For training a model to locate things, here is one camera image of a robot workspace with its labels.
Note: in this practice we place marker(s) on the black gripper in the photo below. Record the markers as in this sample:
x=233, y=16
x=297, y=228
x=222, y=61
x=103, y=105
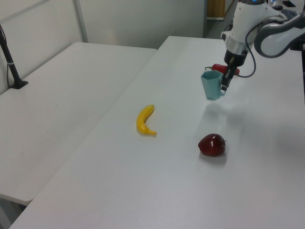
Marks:
x=234, y=59

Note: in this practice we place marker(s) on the black keyboard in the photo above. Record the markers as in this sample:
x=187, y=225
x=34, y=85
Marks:
x=289, y=13

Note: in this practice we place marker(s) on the teal hexagonal mug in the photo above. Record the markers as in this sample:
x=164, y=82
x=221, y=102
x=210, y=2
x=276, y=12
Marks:
x=212, y=87

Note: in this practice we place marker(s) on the black pole with base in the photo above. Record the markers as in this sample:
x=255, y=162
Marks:
x=10, y=65

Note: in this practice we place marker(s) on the yellow banana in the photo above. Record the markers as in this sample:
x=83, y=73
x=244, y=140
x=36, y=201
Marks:
x=141, y=121

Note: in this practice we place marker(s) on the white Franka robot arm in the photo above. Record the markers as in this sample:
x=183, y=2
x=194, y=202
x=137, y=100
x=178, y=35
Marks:
x=274, y=35

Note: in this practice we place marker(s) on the aluminium partition post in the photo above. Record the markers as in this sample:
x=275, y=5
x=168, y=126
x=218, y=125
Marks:
x=81, y=21

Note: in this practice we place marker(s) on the wooden door panel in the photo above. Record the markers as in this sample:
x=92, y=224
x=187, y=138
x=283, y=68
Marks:
x=215, y=8

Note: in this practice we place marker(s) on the red chili pepper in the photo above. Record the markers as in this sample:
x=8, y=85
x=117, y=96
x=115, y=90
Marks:
x=219, y=67

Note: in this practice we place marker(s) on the white side table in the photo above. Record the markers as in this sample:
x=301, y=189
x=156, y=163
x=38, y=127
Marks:
x=59, y=107

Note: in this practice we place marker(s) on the dark red apple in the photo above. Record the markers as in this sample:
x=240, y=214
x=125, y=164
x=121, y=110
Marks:
x=212, y=145

